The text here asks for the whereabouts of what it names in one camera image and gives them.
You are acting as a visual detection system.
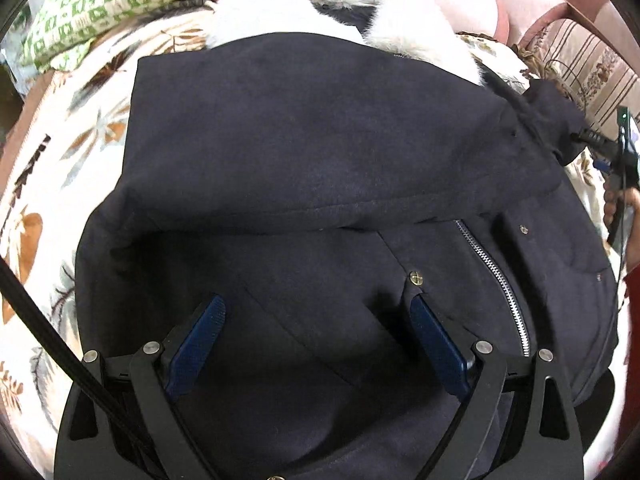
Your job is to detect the dark navy hooded coat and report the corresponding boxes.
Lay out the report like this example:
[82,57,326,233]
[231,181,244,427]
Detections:
[76,34,617,479]

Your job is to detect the person's right hand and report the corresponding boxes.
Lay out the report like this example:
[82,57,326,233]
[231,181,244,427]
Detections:
[603,180,623,236]

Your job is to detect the striped beige side cushion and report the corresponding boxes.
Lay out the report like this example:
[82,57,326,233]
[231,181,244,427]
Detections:
[518,18,639,140]

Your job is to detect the leaf pattern fleece blanket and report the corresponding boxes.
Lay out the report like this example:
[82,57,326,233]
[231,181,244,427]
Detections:
[1,2,608,479]

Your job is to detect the black cable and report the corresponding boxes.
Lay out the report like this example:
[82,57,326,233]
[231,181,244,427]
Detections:
[0,257,166,480]

